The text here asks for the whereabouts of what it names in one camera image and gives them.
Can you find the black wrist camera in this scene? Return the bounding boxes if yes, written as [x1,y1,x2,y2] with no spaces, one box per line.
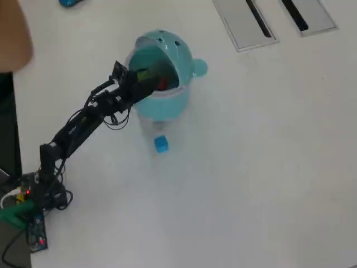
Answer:
[110,60,129,84]

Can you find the black power cable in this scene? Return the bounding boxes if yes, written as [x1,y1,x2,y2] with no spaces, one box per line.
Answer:
[1,231,28,266]

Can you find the person's bare forearm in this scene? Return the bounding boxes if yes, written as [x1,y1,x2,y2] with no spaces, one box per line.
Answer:
[0,0,34,74]

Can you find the blue toy object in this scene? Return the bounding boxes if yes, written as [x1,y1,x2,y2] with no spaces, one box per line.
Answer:
[59,0,84,8]

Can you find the white cable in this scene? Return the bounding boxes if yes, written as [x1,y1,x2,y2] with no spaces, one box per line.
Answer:
[0,188,23,209]

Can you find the silver desk cable hatch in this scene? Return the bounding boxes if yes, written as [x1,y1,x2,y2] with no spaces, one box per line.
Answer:
[278,0,339,37]
[212,0,279,52]

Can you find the blue circuit board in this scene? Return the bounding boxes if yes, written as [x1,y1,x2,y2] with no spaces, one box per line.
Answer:
[26,213,48,253]

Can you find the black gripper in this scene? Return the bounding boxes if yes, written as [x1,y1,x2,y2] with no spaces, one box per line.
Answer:
[94,70,157,112]

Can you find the dark furniture panel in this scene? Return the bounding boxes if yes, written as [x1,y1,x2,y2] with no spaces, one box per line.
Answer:
[0,73,22,185]

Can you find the green table clamp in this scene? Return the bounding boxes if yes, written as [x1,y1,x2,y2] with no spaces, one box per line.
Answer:
[0,200,37,229]

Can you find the thin black servo wires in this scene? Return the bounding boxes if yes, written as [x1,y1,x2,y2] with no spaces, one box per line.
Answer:
[83,80,132,131]

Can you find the teal whale-shaped bin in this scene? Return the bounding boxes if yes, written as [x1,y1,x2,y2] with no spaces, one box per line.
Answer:
[124,29,209,123]

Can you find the blue lego block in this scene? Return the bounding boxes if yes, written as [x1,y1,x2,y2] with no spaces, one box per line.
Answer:
[154,135,170,154]

